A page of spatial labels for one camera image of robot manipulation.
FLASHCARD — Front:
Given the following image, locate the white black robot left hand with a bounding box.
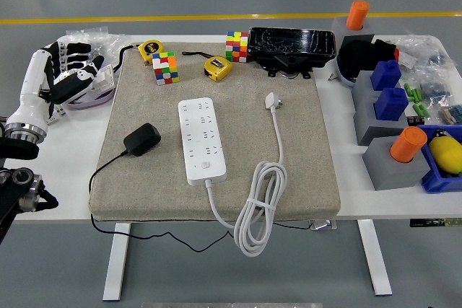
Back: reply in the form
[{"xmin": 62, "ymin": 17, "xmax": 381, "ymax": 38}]
[{"xmin": 6, "ymin": 40, "xmax": 105, "ymax": 131}]

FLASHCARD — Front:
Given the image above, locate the thin black adapter cord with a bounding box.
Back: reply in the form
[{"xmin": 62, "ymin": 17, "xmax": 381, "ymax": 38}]
[{"xmin": 88, "ymin": 149, "xmax": 315, "ymax": 255}]

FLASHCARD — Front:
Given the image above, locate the black plug adapter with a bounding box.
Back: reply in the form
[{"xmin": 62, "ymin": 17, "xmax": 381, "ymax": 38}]
[{"xmin": 123, "ymin": 122, "xmax": 162, "ymax": 158}]

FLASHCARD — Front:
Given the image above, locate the white power strip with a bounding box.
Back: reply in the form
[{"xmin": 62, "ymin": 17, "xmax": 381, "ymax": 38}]
[{"xmin": 178, "ymin": 97, "xmax": 228, "ymax": 186}]

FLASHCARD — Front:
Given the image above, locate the purple tray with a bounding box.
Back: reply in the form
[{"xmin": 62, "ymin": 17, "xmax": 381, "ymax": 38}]
[{"xmin": 66, "ymin": 62, "xmax": 118, "ymax": 110}]

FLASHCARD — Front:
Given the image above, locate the clear bag of grey screws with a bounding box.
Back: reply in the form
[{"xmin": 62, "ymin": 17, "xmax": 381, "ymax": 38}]
[{"xmin": 64, "ymin": 26, "xmax": 126, "ymax": 71}]

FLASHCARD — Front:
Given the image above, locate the yellow tape measure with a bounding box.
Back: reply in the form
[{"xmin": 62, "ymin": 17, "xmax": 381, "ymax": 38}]
[
  {"xmin": 181, "ymin": 50, "xmax": 234, "ymax": 83},
  {"xmin": 111, "ymin": 40, "xmax": 165, "ymax": 73}
]

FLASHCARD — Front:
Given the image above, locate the colourful puzzle cube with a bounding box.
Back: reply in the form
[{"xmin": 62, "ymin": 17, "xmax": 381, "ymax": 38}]
[
  {"xmin": 152, "ymin": 51, "xmax": 180, "ymax": 87},
  {"xmin": 225, "ymin": 30, "xmax": 250, "ymax": 63}
]

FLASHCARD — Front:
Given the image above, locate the white table leg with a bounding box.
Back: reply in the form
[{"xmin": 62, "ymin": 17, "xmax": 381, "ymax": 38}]
[
  {"xmin": 103, "ymin": 223, "xmax": 131, "ymax": 302},
  {"xmin": 357, "ymin": 219, "xmax": 393, "ymax": 296}
]

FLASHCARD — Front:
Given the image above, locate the black device with cracked screen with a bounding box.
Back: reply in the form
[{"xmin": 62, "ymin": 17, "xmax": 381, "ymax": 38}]
[{"xmin": 248, "ymin": 26, "xmax": 336, "ymax": 80}]

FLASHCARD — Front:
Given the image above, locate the grey-brown mat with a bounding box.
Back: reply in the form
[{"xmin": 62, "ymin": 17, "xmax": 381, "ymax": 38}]
[{"xmin": 88, "ymin": 41, "xmax": 342, "ymax": 222}]

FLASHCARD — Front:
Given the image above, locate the light blue bowl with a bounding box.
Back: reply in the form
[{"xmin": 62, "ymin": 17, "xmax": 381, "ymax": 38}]
[{"xmin": 335, "ymin": 55, "xmax": 357, "ymax": 88}]

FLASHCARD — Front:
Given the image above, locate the black cloth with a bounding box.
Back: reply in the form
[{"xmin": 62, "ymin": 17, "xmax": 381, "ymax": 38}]
[{"xmin": 339, "ymin": 38, "xmax": 400, "ymax": 80}]

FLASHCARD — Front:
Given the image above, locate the orange cylinder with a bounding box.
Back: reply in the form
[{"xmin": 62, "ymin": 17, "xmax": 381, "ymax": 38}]
[
  {"xmin": 388, "ymin": 126, "xmax": 428, "ymax": 163},
  {"xmin": 345, "ymin": 0, "xmax": 370, "ymax": 31}
]

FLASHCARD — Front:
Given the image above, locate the blue block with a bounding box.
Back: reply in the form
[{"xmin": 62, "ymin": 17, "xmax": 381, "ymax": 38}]
[
  {"xmin": 373, "ymin": 87, "xmax": 409, "ymax": 122},
  {"xmin": 370, "ymin": 58, "xmax": 403, "ymax": 92}
]

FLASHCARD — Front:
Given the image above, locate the clear bag with white label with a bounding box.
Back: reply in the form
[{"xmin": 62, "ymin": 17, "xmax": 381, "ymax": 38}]
[{"xmin": 395, "ymin": 39, "xmax": 419, "ymax": 71}]

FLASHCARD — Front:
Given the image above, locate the clear bag of dark parts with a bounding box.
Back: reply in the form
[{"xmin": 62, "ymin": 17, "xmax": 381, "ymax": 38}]
[{"xmin": 418, "ymin": 76, "xmax": 454, "ymax": 103}]

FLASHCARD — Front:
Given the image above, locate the clear bag of blue parts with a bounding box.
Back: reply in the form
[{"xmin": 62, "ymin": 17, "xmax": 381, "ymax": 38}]
[{"xmin": 414, "ymin": 35, "xmax": 458, "ymax": 74}]

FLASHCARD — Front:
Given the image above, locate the blue plastic bin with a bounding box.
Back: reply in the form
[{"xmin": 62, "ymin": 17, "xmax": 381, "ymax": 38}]
[{"xmin": 417, "ymin": 123, "xmax": 462, "ymax": 194}]

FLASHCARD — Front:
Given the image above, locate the clear bag of brown parts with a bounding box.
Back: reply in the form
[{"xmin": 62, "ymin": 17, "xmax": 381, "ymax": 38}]
[{"xmin": 437, "ymin": 104, "xmax": 462, "ymax": 126}]

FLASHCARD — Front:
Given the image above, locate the yellow toy fruit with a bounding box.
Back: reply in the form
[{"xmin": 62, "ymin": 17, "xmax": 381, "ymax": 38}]
[{"xmin": 428, "ymin": 128, "xmax": 462, "ymax": 175}]

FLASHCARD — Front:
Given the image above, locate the black label strip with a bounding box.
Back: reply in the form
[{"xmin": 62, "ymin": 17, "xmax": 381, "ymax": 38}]
[{"xmin": 409, "ymin": 218, "xmax": 462, "ymax": 228}]

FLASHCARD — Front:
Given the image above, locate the white wall switch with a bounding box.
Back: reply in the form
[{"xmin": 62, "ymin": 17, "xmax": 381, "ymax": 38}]
[{"xmin": 92, "ymin": 64, "xmax": 116, "ymax": 92}]

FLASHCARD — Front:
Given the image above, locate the white power cord with plug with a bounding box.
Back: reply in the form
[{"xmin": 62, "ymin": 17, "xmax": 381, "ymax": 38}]
[{"xmin": 204, "ymin": 91, "xmax": 289, "ymax": 258}]

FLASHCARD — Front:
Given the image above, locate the metal bracket under table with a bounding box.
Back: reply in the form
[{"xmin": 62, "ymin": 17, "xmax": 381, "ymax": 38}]
[{"xmin": 309, "ymin": 219, "xmax": 339, "ymax": 232}]

